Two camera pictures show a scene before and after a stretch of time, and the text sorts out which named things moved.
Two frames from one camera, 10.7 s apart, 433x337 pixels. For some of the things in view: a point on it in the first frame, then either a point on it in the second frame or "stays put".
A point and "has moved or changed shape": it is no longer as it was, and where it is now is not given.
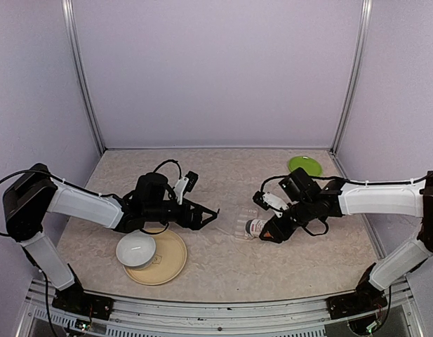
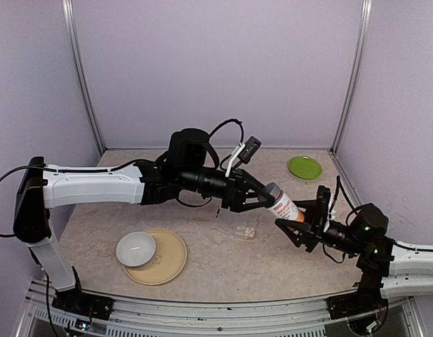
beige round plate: (169, 261) stays put
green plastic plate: (311, 166) stays put
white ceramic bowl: (135, 249) stays put
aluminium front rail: (135, 316) stays put
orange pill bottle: (254, 227) has moved or changed shape
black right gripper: (285, 232) → (309, 233)
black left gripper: (196, 223) → (240, 181)
